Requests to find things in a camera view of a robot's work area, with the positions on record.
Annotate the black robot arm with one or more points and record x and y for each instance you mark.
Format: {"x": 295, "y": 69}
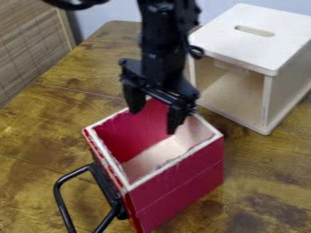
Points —
{"x": 167, "y": 21}

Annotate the red wooden drawer box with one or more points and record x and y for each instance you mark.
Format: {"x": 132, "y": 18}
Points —
{"x": 161, "y": 171}

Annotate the light wooden cabinet frame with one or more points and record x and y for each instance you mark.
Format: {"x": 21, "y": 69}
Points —
{"x": 253, "y": 75}

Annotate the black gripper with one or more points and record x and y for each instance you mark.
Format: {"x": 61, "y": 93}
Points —
{"x": 156, "y": 76}

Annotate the black metal drawer handle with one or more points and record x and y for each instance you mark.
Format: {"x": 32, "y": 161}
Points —
{"x": 85, "y": 195}

